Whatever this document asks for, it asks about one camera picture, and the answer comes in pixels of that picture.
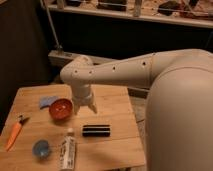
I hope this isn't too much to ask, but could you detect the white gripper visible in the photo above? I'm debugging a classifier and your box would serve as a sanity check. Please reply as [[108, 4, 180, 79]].
[[72, 84, 97, 115]]

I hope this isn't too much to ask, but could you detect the orange ceramic bowl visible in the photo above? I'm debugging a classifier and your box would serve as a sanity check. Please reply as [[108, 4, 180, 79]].
[[49, 98, 73, 120]]

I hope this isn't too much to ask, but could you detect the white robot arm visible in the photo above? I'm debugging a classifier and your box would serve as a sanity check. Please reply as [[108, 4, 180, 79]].
[[60, 49, 213, 171]]

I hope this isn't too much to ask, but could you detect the small blue bowl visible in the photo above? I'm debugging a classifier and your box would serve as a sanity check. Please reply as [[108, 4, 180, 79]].
[[32, 140, 50, 159]]

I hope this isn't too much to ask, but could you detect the black rectangular block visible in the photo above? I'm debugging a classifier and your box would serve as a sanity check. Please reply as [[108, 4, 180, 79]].
[[82, 125, 110, 137]]

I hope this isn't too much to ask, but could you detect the blue cloth piece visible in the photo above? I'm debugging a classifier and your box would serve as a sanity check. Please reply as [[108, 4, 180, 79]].
[[39, 96, 58, 109]]

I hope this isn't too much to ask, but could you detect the white tube with cap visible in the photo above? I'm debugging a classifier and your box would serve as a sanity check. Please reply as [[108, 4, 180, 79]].
[[60, 128, 76, 171]]

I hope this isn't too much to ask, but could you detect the metal pole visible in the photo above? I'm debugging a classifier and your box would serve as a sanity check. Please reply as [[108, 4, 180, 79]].
[[44, 0, 63, 52]]

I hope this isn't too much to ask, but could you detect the orange toy carrot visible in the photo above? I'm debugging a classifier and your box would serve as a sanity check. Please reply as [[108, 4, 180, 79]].
[[6, 115, 29, 151]]

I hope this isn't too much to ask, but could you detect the white cluttered shelf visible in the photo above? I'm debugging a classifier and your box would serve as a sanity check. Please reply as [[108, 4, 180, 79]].
[[40, 0, 213, 29]]

